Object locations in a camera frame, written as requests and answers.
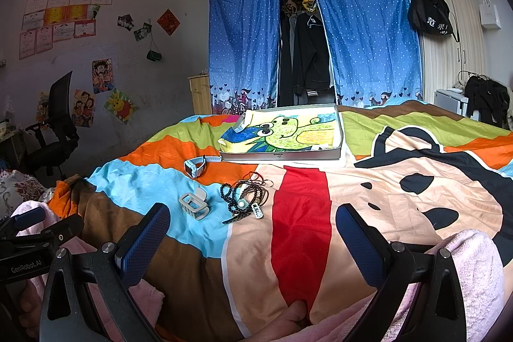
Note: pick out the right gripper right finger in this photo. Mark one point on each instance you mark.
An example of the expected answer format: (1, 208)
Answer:
(367, 247)

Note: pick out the light blue smart watch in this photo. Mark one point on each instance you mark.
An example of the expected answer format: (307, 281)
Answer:
(195, 167)

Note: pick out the dark clothes in wardrobe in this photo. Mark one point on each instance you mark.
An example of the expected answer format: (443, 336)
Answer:
(304, 63)

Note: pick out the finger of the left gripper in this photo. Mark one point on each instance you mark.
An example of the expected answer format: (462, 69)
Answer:
(25, 220)
(58, 233)

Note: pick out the small white beaded charm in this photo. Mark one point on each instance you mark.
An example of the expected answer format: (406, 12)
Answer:
(256, 210)

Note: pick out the family drawing poster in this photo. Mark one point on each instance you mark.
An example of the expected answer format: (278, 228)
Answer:
(83, 109)

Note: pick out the cartoon boy poster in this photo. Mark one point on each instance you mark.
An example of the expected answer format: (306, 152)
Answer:
(102, 76)

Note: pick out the red diamond wall paper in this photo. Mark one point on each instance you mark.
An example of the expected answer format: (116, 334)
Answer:
(168, 22)

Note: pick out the black clothes on rack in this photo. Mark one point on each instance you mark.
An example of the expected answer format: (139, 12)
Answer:
(490, 98)

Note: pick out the black hanging tote bag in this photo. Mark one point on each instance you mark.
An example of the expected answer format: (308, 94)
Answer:
(432, 17)

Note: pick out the wooden cabinet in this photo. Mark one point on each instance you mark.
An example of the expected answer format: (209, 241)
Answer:
(200, 94)

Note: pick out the white box by wall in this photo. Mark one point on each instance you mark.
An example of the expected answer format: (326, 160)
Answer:
(452, 100)

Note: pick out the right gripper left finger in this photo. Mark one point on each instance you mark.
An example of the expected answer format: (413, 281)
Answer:
(138, 245)

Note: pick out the person's hand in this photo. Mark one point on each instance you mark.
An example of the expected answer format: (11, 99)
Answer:
(290, 321)

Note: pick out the small green hanging pouch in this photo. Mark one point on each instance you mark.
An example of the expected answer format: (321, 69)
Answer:
(154, 55)

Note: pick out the photos on wall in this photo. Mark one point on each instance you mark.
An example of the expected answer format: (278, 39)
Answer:
(127, 22)

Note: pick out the pink towel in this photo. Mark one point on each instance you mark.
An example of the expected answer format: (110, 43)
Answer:
(481, 277)

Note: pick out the white hanging paper bag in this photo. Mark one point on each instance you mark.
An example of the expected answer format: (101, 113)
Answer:
(489, 15)

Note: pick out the blue dotted wardrobe curtain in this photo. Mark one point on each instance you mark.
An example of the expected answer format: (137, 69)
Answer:
(276, 53)

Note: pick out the white tray with frog picture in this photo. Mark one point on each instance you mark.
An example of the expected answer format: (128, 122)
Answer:
(296, 133)

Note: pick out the certificates on wall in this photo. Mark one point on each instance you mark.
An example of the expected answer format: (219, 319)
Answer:
(46, 22)

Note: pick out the black office chair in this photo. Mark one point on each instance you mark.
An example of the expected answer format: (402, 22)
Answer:
(53, 155)

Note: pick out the colourful cartoon bed sheet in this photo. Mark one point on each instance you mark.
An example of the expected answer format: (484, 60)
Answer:
(417, 173)

